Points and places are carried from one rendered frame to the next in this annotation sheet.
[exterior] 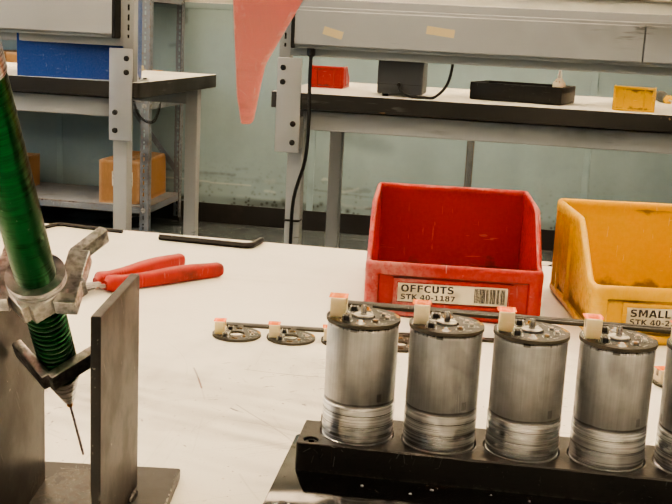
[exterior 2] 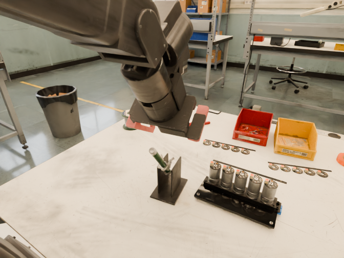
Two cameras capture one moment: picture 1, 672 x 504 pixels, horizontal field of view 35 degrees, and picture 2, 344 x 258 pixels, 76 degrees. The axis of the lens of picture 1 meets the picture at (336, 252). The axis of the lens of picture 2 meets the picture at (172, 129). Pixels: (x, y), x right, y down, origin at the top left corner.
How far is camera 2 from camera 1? 0.22 m
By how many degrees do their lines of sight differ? 27
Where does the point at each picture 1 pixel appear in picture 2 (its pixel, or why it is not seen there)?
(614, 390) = (253, 187)
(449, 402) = (226, 182)
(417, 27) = (282, 28)
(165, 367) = (192, 151)
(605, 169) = not seen: hidden behind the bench
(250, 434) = (201, 171)
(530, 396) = (239, 185)
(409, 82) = (278, 41)
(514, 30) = (308, 29)
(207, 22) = (234, 18)
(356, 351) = (213, 172)
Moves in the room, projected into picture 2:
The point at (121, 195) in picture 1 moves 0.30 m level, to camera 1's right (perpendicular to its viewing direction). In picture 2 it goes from (208, 66) to (232, 68)
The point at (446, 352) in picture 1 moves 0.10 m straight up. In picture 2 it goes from (226, 175) to (233, 133)
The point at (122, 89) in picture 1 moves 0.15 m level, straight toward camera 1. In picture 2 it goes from (210, 43) to (210, 45)
